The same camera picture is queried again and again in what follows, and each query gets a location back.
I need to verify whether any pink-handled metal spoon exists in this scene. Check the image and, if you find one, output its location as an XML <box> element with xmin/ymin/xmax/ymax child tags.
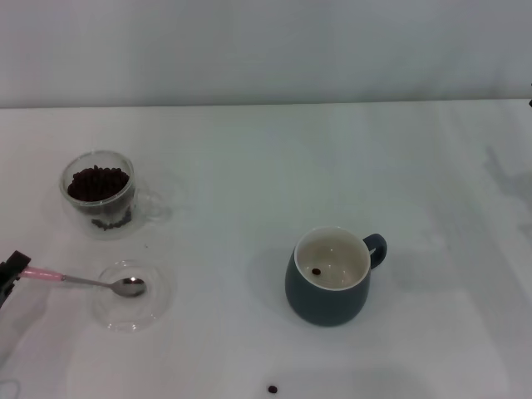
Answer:
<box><xmin>20</xmin><ymin>268</ymin><xmax>148</xmax><ymax>298</ymax></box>

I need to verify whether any dark blue ceramic mug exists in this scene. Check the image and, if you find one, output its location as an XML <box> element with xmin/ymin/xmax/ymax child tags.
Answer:
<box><xmin>284</xmin><ymin>226</ymin><xmax>389</xmax><ymax>328</ymax></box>

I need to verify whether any dark coffee beans heap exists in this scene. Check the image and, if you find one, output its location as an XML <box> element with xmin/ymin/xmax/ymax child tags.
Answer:
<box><xmin>66</xmin><ymin>165</ymin><xmax>133</xmax><ymax>231</ymax></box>

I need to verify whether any clear glass saucer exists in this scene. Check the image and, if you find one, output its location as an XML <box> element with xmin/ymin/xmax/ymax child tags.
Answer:
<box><xmin>91</xmin><ymin>259</ymin><xmax>175</xmax><ymax>333</ymax></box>

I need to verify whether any clear double-wall glass cup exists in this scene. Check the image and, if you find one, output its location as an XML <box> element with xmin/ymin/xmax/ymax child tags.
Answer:
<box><xmin>60</xmin><ymin>150</ymin><xmax>174</xmax><ymax>241</ymax></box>

